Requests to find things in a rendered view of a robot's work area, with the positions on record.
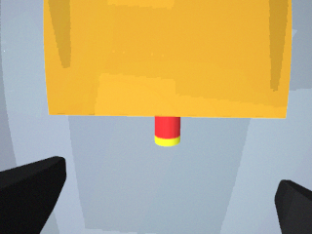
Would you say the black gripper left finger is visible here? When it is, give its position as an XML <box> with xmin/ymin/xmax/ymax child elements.
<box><xmin>0</xmin><ymin>156</ymin><xmax>67</xmax><ymax>234</ymax></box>

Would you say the red cylinder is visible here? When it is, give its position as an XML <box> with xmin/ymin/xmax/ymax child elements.
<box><xmin>155</xmin><ymin>116</ymin><xmax>180</xmax><ymax>147</ymax></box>

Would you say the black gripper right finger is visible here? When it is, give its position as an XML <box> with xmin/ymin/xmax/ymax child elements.
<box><xmin>274</xmin><ymin>179</ymin><xmax>312</xmax><ymax>234</ymax></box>

